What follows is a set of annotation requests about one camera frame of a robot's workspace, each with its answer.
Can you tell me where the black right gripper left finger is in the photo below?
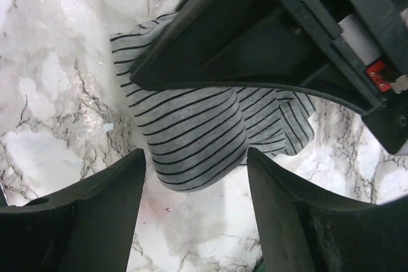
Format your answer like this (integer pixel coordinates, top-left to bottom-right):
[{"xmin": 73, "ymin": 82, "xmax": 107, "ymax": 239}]
[{"xmin": 1, "ymin": 149, "xmax": 146, "ymax": 271}]

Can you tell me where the grey striped underwear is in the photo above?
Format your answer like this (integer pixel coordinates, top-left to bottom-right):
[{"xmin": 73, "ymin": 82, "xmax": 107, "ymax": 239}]
[{"xmin": 110, "ymin": 14, "xmax": 315, "ymax": 192}]

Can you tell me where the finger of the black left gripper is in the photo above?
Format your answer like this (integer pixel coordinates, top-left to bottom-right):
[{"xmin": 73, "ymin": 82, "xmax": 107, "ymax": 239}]
[{"xmin": 130, "ymin": 0, "xmax": 381, "ymax": 115}]

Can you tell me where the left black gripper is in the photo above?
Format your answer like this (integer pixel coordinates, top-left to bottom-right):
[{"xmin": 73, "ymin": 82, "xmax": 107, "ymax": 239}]
[{"xmin": 300, "ymin": 0, "xmax": 407, "ymax": 154}]

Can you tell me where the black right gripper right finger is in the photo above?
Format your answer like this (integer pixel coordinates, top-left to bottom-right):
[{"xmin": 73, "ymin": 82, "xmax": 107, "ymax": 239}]
[{"xmin": 247, "ymin": 148, "xmax": 407, "ymax": 271}]

